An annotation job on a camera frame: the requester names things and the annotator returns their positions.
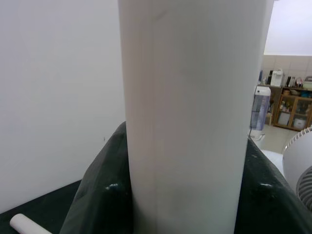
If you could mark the white coffee machine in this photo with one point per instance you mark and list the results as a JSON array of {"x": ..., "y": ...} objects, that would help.
[{"x": 277, "y": 78}]

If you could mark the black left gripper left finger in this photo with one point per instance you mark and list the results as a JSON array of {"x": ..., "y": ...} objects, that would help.
[{"x": 104, "y": 195}]

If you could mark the black table cloth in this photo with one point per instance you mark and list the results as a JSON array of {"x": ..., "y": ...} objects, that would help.
[{"x": 48, "y": 207}]

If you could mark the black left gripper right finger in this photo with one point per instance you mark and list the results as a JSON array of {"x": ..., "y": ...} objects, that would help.
[{"x": 263, "y": 207}]

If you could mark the pale green container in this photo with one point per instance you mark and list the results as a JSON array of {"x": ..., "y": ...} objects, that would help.
[{"x": 307, "y": 83}]

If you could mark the white blue standing appliance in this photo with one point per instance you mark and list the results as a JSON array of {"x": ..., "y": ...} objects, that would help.
[{"x": 259, "y": 114}]

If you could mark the wooden glass door cabinet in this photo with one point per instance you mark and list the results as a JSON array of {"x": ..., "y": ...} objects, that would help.
[{"x": 290, "y": 109}]

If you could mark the white electric fan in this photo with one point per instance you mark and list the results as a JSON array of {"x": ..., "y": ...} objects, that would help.
[{"x": 297, "y": 151}]

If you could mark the white plastic table leg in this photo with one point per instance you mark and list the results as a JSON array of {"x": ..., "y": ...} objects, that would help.
[
  {"x": 26, "y": 225},
  {"x": 190, "y": 97}
]

